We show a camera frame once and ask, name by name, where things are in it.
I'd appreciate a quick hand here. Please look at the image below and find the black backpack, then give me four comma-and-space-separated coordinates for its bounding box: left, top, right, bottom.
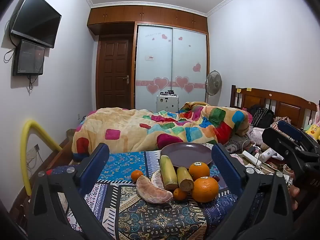
250, 104, 275, 128

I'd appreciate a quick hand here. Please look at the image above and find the pink floral pouch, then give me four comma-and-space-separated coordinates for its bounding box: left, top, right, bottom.
251, 127, 265, 146

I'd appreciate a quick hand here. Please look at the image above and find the small white cup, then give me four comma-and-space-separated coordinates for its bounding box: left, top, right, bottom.
283, 164, 295, 180

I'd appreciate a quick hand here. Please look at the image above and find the wall socket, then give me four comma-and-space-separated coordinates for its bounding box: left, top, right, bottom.
26, 144, 42, 159

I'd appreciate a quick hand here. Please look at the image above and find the person's right hand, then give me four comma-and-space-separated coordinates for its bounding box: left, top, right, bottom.
288, 186, 301, 212

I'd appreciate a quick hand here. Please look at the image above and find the colourful checked blanket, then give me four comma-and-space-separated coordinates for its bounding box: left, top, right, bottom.
72, 101, 250, 162

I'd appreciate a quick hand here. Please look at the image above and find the short yellow sugarcane piece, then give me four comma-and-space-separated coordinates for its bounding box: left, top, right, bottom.
177, 166, 195, 192

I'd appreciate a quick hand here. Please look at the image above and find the brown wooden headboard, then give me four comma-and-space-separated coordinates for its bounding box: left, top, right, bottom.
230, 85, 318, 128

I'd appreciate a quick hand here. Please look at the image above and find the blue patterned cloth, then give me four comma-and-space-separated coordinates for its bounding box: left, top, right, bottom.
45, 150, 275, 240

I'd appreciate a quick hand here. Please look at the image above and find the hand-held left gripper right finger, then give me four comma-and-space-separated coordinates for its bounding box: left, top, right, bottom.
197, 144, 294, 240

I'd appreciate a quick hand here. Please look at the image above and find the yellow plush toy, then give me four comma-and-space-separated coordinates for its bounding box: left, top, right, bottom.
304, 124, 320, 140

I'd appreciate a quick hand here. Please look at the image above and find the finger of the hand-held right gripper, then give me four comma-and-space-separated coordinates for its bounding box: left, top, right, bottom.
262, 127, 309, 178
277, 120, 320, 153

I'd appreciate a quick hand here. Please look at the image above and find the brown round plate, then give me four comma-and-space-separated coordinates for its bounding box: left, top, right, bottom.
160, 142, 213, 168

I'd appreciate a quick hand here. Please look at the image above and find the large orange with sticker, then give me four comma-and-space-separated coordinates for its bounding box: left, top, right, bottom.
191, 176, 220, 203
188, 162, 210, 181

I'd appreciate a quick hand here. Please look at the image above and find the long yellow sugarcane piece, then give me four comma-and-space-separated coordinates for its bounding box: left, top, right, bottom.
160, 155, 178, 190

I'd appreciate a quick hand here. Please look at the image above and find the standing electric fan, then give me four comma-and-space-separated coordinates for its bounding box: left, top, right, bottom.
205, 70, 222, 103

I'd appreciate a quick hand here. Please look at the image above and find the white power strip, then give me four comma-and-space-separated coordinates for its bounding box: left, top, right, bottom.
242, 150, 263, 168

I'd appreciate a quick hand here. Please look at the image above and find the small black wall monitor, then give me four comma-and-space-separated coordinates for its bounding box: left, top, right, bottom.
12, 39, 45, 77

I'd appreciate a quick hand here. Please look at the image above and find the brown wooden overhead cabinet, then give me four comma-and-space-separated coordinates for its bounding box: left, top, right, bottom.
87, 5, 208, 36

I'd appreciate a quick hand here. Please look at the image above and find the yellow foam tube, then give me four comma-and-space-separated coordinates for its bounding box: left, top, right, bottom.
21, 120, 63, 197

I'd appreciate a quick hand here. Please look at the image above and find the white box appliance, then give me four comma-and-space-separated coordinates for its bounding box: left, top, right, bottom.
156, 90, 180, 112

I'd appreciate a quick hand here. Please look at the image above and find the peeled pink pomelo segment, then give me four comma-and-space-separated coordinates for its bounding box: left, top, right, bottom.
136, 175, 174, 204

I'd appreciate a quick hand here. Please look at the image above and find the brown wooden door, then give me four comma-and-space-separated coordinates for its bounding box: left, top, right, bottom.
96, 35, 133, 110

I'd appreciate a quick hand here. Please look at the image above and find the wall-mounted black television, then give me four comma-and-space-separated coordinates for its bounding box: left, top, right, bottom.
11, 0, 62, 49

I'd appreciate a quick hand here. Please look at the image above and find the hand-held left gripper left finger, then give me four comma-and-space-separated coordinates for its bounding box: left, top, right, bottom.
27, 143, 118, 240

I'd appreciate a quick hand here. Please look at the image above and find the small tangerine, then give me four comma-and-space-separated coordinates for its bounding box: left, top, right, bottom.
173, 187, 188, 201
131, 170, 144, 182

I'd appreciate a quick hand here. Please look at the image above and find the white plastic bottle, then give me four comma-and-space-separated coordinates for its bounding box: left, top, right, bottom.
259, 148, 274, 162

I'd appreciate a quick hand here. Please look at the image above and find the white pomelo peel piece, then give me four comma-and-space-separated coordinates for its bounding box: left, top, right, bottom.
151, 169, 165, 189

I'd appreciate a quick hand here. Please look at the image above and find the white wardrobe with pink hearts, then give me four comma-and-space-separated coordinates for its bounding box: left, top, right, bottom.
134, 23, 209, 112

